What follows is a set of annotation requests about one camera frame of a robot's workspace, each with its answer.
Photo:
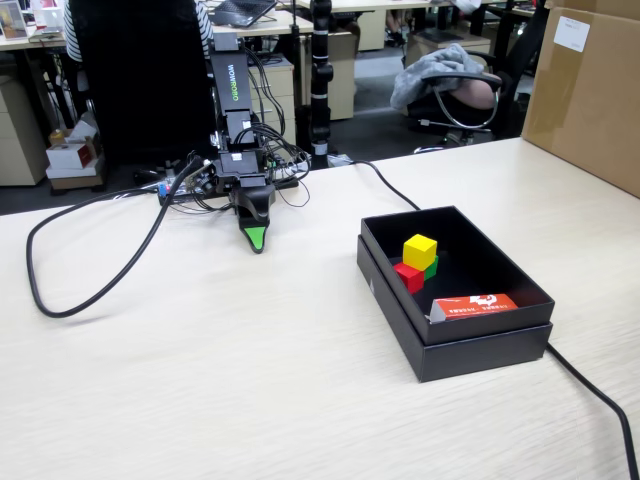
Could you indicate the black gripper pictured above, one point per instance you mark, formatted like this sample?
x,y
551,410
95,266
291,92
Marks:
x,y
240,180

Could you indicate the red wooden cube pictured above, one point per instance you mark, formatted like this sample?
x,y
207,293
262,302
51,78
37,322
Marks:
x,y
410,280

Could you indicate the yellow wooden cube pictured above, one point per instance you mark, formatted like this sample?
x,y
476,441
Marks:
x,y
419,252

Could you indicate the green wooden cube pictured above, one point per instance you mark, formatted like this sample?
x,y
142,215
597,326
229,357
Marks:
x,y
432,267

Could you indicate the white red small box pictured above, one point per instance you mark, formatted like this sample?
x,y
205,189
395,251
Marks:
x,y
67,156

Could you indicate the black cardboard box tray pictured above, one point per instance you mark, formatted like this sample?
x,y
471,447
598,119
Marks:
x,y
480,240

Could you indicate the black open box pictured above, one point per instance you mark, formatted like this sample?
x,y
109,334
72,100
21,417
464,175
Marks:
x,y
480,357

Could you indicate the large brown cardboard box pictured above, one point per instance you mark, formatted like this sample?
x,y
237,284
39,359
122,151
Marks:
x,y
585,100

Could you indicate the controller circuit board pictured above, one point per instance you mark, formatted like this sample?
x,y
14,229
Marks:
x,y
163,191

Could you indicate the beige drawer cabinet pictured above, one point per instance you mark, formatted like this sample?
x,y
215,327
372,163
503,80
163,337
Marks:
x,y
280,95

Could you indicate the beige tall side cabinet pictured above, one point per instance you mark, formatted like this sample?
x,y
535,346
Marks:
x,y
342,75

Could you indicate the black stand pole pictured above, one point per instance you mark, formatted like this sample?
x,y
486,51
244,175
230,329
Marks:
x,y
320,50

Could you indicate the beige office desk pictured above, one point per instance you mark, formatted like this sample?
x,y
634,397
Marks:
x,y
285,22

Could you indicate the black laptop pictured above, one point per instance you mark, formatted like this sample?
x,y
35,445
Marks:
x,y
240,12

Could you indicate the grey fleece blanket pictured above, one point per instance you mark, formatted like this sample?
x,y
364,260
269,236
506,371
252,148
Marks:
x,y
430,75

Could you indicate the orange white small carton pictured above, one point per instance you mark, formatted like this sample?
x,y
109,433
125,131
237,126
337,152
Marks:
x,y
480,307

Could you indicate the beige wide storage cabinet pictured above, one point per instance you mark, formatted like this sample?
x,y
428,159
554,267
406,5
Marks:
x,y
17,140

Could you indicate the black chair chrome armrest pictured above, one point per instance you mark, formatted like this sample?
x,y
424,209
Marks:
x,y
465,78

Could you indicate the person in striped shirt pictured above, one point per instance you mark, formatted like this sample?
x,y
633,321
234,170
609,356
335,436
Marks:
x,y
72,35

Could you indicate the framed picture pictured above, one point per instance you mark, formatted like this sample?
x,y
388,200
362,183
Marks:
x,y
12,20

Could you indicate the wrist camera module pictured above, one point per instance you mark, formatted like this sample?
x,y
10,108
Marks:
x,y
205,177

